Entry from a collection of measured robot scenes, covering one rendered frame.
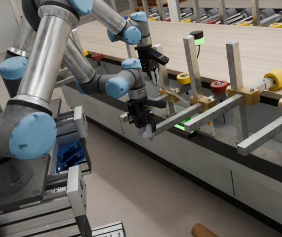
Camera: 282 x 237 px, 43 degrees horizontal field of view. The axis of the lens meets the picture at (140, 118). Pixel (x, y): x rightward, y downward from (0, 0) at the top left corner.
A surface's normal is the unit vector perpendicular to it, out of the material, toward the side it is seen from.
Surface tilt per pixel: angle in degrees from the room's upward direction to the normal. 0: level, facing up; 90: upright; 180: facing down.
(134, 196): 0
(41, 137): 95
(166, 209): 0
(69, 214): 90
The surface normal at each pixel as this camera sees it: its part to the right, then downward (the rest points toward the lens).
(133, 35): 0.36, 0.34
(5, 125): -0.44, -0.36
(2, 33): 0.59, 0.23
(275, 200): -0.80, 0.41
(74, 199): 0.13, 0.41
